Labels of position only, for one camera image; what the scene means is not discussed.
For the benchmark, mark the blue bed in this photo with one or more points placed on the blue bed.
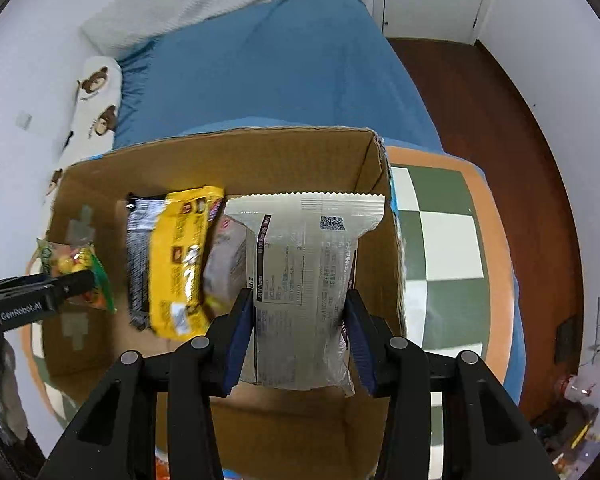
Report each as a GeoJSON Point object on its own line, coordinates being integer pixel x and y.
{"type": "Point", "coordinates": [280, 75]}

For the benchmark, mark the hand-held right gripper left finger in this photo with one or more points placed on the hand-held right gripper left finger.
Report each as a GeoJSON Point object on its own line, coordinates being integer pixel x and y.
{"type": "Point", "coordinates": [237, 342]}

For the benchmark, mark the grey cloth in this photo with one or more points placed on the grey cloth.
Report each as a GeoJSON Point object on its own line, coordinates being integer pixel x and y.
{"type": "Point", "coordinates": [10, 400]}

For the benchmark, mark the white wall outlet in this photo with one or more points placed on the white wall outlet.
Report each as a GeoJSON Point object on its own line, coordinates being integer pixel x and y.
{"type": "Point", "coordinates": [24, 120]}

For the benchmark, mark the cardboard box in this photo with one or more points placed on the cardboard box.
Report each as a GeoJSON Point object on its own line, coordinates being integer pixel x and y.
{"type": "Point", "coordinates": [300, 160]}

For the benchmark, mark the black wall plate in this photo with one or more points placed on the black wall plate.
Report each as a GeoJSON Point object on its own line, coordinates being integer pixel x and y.
{"type": "Point", "coordinates": [566, 341]}

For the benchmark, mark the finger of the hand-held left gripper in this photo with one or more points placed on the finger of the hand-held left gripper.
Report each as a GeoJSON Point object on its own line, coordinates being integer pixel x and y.
{"type": "Point", "coordinates": [75, 282]}

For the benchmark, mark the orange snack packet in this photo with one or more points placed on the orange snack packet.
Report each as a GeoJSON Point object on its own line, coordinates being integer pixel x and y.
{"type": "Point", "coordinates": [161, 467]}

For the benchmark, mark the yellow snack packet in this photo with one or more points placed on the yellow snack packet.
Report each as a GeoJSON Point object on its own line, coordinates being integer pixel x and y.
{"type": "Point", "coordinates": [177, 260]}

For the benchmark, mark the bear print pillow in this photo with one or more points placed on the bear print pillow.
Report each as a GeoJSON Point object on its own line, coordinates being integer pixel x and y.
{"type": "Point", "coordinates": [97, 105]}

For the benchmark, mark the black silver snack packet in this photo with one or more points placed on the black silver snack packet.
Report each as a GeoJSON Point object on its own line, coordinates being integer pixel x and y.
{"type": "Point", "coordinates": [139, 260]}

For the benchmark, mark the green candy packet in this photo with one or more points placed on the green candy packet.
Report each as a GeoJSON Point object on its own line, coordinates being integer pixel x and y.
{"type": "Point", "coordinates": [65, 257]}

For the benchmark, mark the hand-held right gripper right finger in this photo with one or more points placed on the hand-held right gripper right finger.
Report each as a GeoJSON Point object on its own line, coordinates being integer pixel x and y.
{"type": "Point", "coordinates": [358, 347]}

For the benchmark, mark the white snack packet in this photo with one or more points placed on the white snack packet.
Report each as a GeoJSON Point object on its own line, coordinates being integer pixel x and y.
{"type": "Point", "coordinates": [300, 270]}

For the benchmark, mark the floor clutter pile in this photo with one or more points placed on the floor clutter pile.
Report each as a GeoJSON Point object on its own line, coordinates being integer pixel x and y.
{"type": "Point", "coordinates": [570, 420]}

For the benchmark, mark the grey pink snack packet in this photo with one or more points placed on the grey pink snack packet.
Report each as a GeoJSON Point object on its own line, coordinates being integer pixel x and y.
{"type": "Point", "coordinates": [225, 260]}

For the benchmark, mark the green white checkered mat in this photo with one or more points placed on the green white checkered mat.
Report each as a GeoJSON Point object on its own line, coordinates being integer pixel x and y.
{"type": "Point", "coordinates": [445, 280]}

